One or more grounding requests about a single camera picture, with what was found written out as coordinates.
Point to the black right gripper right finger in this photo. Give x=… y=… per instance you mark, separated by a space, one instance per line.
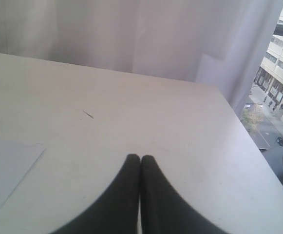
x=163 y=210

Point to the white backdrop curtain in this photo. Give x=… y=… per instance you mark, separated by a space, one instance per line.
x=215 y=42

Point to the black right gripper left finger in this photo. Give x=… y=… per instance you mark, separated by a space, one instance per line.
x=116 y=210

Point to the white paper sheet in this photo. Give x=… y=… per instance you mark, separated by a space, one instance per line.
x=16 y=159

